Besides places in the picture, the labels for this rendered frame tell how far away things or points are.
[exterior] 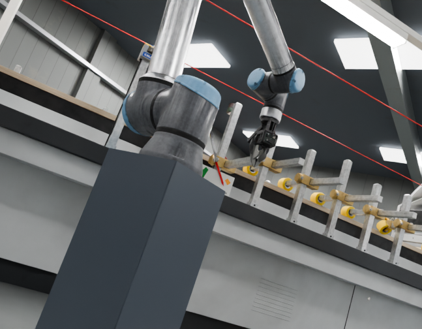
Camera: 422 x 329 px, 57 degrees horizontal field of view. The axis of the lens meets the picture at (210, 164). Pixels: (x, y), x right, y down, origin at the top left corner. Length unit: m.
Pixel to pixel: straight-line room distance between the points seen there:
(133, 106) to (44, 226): 0.91
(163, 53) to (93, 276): 0.70
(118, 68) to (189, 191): 6.64
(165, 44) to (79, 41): 5.82
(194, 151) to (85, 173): 0.81
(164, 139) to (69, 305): 0.47
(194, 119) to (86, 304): 0.54
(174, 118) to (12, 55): 5.51
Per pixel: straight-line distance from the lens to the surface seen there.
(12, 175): 1.98
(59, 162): 1.78
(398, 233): 2.62
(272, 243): 2.08
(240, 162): 1.76
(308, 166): 2.18
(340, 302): 2.66
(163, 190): 0.93
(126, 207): 0.99
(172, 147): 1.04
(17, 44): 6.54
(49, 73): 6.76
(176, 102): 1.09
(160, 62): 1.28
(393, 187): 9.92
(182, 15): 1.34
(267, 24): 1.47
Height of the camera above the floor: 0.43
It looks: 12 degrees up
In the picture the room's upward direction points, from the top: 19 degrees clockwise
